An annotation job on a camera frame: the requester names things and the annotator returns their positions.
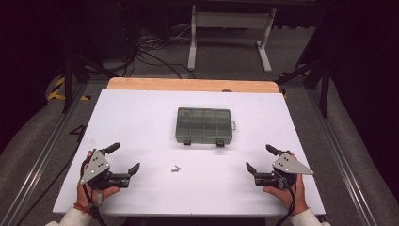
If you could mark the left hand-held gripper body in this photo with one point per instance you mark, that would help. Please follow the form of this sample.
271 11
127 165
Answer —
95 166

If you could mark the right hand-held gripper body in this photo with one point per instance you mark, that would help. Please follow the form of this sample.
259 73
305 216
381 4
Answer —
290 166

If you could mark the smoky clear plastic compartment box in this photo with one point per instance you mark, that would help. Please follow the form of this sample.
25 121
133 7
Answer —
204 125

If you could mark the person's left hand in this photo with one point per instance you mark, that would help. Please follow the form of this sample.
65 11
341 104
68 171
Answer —
106 193

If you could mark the person's right hand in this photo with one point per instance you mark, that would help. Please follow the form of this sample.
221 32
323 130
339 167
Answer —
282 196

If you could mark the yellow black floor tape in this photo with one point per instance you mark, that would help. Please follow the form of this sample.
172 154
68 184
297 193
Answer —
287 74
58 94

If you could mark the black tripod stand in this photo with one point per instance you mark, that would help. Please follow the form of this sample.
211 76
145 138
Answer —
67 78
324 88

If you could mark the wooden table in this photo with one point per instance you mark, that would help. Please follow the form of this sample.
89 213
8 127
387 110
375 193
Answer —
188 84

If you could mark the dark curtain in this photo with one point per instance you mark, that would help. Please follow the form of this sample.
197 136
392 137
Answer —
370 62
22 62

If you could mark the aluminium floor rail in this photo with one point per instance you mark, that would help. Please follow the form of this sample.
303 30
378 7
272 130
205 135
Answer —
342 157
40 157

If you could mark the grey metal stand frame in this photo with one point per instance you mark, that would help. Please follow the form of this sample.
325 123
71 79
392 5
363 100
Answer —
232 20

